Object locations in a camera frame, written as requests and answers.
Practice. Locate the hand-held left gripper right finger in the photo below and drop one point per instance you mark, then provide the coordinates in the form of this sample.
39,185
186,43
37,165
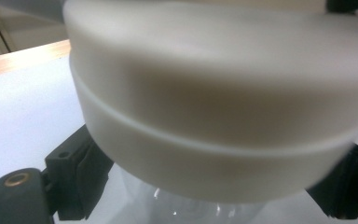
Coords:
351,186

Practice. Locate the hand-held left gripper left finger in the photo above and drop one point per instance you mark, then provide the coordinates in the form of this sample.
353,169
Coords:
74,174

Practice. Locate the cream cup lid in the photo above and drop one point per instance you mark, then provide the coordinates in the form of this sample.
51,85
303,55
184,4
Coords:
214,109

